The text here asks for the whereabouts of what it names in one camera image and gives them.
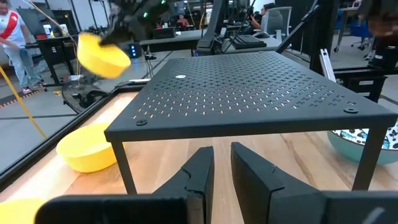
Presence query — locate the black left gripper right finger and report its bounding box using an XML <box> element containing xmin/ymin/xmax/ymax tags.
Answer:
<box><xmin>230</xmin><ymin>142</ymin><xmax>398</xmax><ymax>224</ymax></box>

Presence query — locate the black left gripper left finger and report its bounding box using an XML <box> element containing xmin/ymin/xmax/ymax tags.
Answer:
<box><xmin>34</xmin><ymin>146</ymin><xmax>216</xmax><ymax>224</ymax></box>

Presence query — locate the yellow mini bowl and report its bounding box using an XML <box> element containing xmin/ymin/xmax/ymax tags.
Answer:
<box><xmin>76</xmin><ymin>32</ymin><xmax>132</xmax><ymax>79</ymax></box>
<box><xmin>0</xmin><ymin>197</ymin><xmax>47</xmax><ymax>224</ymax></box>
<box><xmin>55</xmin><ymin>122</ymin><xmax>118</xmax><ymax>174</ymax></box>

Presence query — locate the teal floral patterned bowl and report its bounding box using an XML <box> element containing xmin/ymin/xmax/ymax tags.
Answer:
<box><xmin>326</xmin><ymin>119</ymin><xmax>398</xmax><ymax>166</ymax></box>

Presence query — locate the black device with blue lights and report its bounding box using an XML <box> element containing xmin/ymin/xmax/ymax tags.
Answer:
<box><xmin>129</xmin><ymin>43</ymin><xmax>142</xmax><ymax>59</ymax></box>

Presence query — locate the grey office desk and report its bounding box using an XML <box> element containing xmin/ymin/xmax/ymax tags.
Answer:
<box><xmin>139</xmin><ymin>28</ymin><xmax>282</xmax><ymax>55</ymax></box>

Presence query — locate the person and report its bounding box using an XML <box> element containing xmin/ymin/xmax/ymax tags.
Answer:
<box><xmin>250</xmin><ymin>2</ymin><xmax>279</xmax><ymax>32</ymax></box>
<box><xmin>176</xmin><ymin>14</ymin><xmax>191</xmax><ymax>28</ymax></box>
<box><xmin>0</xmin><ymin>0</ymin><xmax>44</xmax><ymax>95</ymax></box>

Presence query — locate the black desk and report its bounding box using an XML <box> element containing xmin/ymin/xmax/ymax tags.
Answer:
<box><xmin>24</xmin><ymin>34</ymin><xmax>78</xmax><ymax>85</ymax></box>

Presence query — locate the black computer monitor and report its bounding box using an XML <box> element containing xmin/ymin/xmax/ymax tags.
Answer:
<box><xmin>195</xmin><ymin>0</ymin><xmax>233</xmax><ymax>56</ymax></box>

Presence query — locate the black perforated metal shelf riser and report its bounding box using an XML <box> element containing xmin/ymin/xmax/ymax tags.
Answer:
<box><xmin>104</xmin><ymin>50</ymin><xmax>398</xmax><ymax>195</ymax></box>

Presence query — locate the black computer keyboard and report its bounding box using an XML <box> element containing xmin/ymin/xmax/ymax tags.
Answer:
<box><xmin>229</xmin><ymin>34</ymin><xmax>267</xmax><ymax>50</ymax></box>

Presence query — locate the silver aluminium extrusion piece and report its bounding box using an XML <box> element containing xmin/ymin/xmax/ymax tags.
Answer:
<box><xmin>319</xmin><ymin>48</ymin><xmax>337</xmax><ymax>83</ymax></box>

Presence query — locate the grey office chair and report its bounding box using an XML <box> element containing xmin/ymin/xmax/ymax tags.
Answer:
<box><xmin>262</xmin><ymin>6</ymin><xmax>293</xmax><ymax>43</ymax></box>

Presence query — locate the blue office chair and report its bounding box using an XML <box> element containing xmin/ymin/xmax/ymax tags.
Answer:
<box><xmin>349</xmin><ymin>19</ymin><xmax>374</xmax><ymax>51</ymax></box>

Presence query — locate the yellow cable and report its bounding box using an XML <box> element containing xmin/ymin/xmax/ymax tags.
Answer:
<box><xmin>0</xmin><ymin>65</ymin><xmax>48</xmax><ymax>140</ymax></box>

